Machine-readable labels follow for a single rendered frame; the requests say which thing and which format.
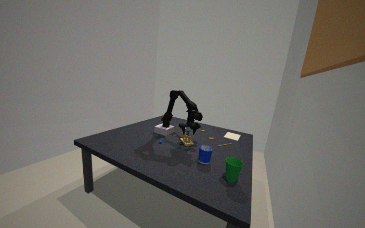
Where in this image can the green plastic cup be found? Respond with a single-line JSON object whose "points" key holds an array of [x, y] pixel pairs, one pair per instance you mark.
{"points": [[233, 168]]}

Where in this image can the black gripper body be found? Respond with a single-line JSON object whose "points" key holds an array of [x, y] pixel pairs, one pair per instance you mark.
{"points": [[188, 120]]}

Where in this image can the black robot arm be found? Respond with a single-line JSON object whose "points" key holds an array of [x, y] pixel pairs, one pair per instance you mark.
{"points": [[193, 112]]}

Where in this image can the dark blue cup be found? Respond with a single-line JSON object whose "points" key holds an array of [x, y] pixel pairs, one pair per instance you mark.
{"points": [[205, 153]]}

